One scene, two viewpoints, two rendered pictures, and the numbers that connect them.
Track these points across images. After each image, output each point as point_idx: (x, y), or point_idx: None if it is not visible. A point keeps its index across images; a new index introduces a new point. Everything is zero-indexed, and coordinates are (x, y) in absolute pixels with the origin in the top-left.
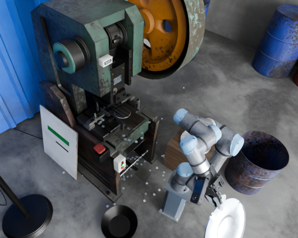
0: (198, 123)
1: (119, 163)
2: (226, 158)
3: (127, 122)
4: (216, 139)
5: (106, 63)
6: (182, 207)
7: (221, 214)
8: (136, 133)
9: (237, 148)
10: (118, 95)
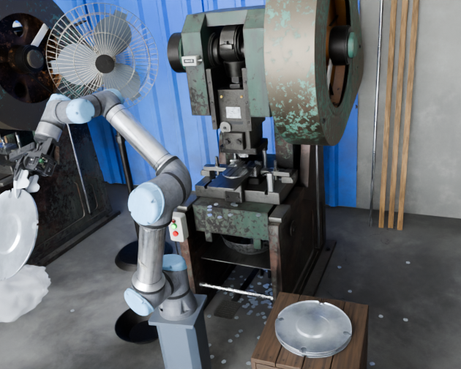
0: (86, 95)
1: None
2: (145, 234)
3: (217, 180)
4: (66, 110)
5: (186, 62)
6: (166, 363)
7: (16, 206)
8: (238, 220)
9: (135, 202)
10: (228, 137)
